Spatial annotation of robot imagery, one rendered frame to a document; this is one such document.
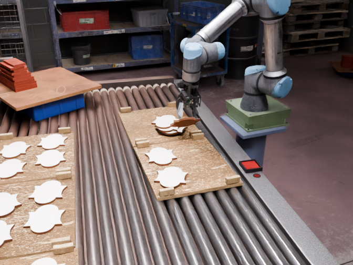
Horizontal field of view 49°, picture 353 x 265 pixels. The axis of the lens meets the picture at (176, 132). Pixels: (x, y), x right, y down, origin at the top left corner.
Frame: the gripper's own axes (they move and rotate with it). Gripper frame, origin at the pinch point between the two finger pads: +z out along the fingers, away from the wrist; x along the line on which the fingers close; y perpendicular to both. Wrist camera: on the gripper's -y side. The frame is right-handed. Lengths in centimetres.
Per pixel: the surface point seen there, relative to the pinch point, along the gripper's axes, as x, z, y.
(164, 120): -7.0, 10.4, -12.5
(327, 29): 388, 138, -393
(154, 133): -13.3, 14.0, -7.6
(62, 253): -59, 1, 62
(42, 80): -65, 16, -76
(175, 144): -6.5, 11.6, 5.6
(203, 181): -4.7, 5.7, 37.6
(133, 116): -19.2, 18.3, -30.8
